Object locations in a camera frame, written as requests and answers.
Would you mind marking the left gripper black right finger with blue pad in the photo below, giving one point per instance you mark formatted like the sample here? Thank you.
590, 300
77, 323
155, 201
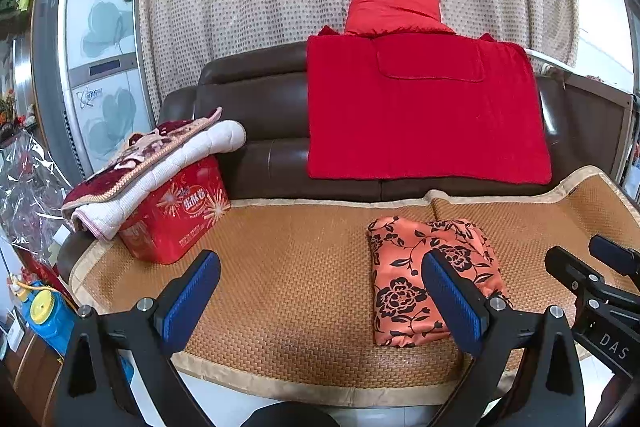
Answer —
524, 368

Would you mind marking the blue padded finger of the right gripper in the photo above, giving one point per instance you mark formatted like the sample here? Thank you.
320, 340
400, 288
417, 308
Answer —
625, 261

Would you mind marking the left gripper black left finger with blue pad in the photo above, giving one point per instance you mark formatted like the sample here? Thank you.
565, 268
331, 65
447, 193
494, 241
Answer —
94, 389

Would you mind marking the orange black floral garment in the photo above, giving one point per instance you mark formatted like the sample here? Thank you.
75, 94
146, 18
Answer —
404, 312

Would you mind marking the blue yellow toy container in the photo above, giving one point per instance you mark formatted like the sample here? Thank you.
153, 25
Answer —
46, 312

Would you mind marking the white quilted folded blanket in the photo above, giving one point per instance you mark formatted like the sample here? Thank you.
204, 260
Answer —
104, 220

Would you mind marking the red egg roll tin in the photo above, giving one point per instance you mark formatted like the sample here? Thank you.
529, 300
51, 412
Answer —
173, 217

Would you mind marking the clear plastic wrapped package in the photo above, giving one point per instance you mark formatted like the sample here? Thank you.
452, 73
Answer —
33, 190

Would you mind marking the woven bamboo seat mat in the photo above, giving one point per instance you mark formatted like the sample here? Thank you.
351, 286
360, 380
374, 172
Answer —
292, 315

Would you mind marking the red knit blanket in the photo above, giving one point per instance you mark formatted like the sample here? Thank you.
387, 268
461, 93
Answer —
418, 106

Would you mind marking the maroon floral folded blanket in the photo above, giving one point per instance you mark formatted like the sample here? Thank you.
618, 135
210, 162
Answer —
142, 152

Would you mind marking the artificial flower arrangement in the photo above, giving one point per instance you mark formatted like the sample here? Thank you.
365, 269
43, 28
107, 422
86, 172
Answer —
10, 122

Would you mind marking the white floral standing air conditioner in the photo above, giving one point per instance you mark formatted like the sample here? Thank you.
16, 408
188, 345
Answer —
90, 88

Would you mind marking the dark brown leather sofa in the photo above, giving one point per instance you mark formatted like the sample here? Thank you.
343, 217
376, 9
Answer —
587, 123

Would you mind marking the red satin pillow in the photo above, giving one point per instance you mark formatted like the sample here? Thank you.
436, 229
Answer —
374, 18

